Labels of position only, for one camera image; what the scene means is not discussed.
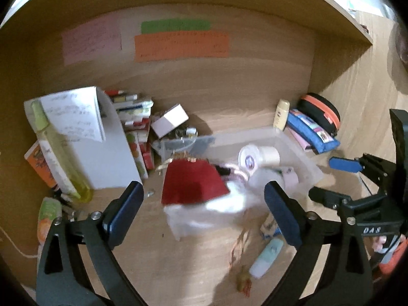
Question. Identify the wooden desktop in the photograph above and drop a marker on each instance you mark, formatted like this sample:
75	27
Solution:
197	261

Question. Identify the white tape roll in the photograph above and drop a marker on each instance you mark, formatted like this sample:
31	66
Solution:
267	156

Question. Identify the red cloth pouch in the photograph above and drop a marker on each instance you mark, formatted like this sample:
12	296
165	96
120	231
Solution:
191	181

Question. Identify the black orange zip case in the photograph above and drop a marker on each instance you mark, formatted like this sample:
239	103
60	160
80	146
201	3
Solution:
322	111

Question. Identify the orange printed tube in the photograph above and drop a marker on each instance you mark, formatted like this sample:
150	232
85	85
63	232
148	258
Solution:
38	162

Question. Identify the green sticky note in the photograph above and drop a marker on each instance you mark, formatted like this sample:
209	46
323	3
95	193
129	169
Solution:
175	26

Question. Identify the white cloth pouch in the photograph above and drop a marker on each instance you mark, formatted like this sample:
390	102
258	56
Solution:
207	220

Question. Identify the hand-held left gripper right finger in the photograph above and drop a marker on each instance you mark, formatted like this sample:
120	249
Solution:
283	213

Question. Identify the orange sticky note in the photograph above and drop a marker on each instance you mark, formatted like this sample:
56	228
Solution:
181	47

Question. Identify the cream tube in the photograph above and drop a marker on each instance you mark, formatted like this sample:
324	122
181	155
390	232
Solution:
281	114

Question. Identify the small metal clip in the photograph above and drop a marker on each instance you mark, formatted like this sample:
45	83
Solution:
149	192

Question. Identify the light blue small tube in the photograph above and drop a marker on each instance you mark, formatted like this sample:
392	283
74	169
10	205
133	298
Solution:
266	258

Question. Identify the white cardboard box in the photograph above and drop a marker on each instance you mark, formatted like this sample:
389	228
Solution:
169	119

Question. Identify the blue pencil case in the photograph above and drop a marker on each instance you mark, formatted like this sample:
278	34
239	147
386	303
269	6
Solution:
314	134

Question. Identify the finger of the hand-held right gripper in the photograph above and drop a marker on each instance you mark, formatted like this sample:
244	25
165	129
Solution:
328	197
344	164

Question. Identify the black metal pens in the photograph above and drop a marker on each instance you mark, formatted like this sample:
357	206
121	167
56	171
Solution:
65	202

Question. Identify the white paper sheets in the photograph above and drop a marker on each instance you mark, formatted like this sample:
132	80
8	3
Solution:
105	162

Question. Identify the pink flat case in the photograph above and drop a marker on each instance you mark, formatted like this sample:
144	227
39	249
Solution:
299	140

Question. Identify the stack of colourful small boxes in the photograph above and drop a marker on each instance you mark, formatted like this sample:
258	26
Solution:
140	134

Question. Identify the orange green glue bottle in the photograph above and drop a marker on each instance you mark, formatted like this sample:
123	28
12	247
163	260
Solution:
47	216

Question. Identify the yellow spray bottle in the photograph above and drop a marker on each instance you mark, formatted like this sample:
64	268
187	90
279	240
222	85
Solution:
60	153

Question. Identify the clear plastic storage bin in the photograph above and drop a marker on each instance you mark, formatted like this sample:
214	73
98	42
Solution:
223	143

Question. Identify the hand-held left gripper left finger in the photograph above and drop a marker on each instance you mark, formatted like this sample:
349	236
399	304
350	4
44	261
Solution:
122	216

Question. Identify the dark round object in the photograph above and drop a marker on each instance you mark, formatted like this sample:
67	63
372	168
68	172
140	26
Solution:
401	51

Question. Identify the blue white small packet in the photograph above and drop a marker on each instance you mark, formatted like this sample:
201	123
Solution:
269	229

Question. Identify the pink sticky note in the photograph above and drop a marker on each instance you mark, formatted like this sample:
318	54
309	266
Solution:
92	40

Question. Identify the person's right hand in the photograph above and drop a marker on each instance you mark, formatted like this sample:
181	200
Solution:
381	244

